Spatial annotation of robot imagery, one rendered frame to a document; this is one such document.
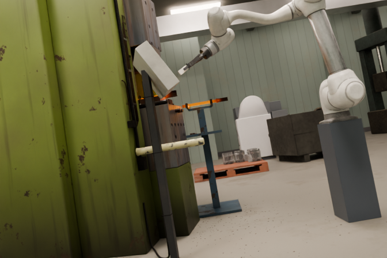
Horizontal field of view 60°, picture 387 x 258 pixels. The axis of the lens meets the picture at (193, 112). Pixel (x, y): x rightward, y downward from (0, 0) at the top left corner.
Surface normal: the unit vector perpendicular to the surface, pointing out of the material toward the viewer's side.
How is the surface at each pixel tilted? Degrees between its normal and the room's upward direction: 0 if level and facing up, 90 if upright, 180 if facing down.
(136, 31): 90
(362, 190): 90
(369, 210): 90
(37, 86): 90
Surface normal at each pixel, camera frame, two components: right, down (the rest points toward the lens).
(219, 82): 0.00, -0.07
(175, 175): -0.22, -0.04
